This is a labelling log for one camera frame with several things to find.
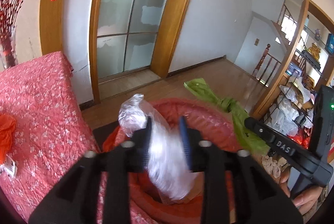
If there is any clear plastic bag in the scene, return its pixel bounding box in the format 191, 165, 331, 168
118, 94, 203, 204

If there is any orange plastic bag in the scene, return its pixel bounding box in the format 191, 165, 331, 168
0, 113, 16, 165

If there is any person right hand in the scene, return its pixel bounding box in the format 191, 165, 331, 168
279, 167, 323, 215

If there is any black metal storage shelf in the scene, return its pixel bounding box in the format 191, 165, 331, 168
263, 51, 316, 148

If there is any pink floral tablecloth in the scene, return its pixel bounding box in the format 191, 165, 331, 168
1, 52, 100, 221

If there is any red bin liner bag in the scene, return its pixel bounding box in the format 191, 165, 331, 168
103, 94, 240, 223

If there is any wooden stair railing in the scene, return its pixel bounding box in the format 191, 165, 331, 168
252, 44, 281, 87

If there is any glass vase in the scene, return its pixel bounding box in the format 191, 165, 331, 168
1, 28, 18, 70

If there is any frosted glass sliding door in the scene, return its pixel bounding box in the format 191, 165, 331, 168
97, 0, 167, 79

